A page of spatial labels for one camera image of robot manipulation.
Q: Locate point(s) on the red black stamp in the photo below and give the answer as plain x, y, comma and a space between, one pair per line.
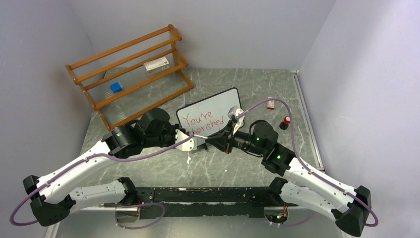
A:
285, 123

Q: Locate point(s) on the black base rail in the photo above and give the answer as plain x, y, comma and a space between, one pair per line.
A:
252, 202

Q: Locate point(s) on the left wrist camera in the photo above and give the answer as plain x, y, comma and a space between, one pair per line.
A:
185, 142

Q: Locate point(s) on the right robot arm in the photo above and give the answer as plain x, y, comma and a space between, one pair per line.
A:
299, 182

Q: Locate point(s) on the small whiteboard with black frame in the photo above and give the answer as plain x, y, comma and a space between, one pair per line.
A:
209, 115

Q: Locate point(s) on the red and white marker pen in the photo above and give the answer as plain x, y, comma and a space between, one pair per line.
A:
198, 136

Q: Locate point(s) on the small red white box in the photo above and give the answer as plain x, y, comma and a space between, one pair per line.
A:
270, 104

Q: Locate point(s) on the wooden tiered shelf rack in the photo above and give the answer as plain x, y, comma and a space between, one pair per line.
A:
125, 64

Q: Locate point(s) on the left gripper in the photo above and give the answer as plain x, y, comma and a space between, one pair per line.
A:
173, 127

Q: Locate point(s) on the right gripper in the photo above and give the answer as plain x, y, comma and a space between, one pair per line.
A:
224, 140

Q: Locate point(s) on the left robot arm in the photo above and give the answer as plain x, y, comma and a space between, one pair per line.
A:
55, 196

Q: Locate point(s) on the blue eraser on shelf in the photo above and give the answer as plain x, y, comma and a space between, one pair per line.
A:
116, 87

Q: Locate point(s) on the white red box on shelf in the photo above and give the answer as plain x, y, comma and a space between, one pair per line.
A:
157, 65

